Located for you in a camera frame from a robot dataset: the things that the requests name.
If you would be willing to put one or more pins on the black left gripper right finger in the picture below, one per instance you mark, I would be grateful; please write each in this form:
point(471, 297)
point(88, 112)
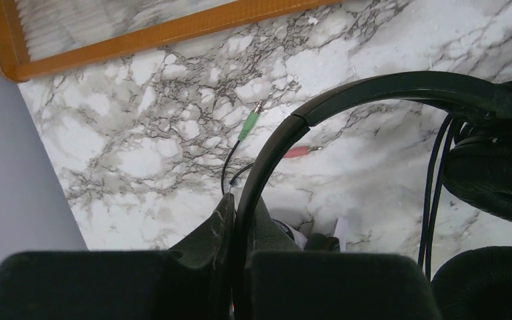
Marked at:
point(283, 282)

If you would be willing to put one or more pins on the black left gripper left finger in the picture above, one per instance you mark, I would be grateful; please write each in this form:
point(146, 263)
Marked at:
point(190, 280)

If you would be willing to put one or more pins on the small black on-ear headphones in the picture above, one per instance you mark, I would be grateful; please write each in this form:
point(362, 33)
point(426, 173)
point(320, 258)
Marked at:
point(462, 96)

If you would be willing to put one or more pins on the white black gaming headset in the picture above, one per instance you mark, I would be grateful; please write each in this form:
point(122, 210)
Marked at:
point(317, 241)

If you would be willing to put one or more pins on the wooden orange shelf rack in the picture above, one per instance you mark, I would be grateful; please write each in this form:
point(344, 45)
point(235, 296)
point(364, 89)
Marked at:
point(39, 38)

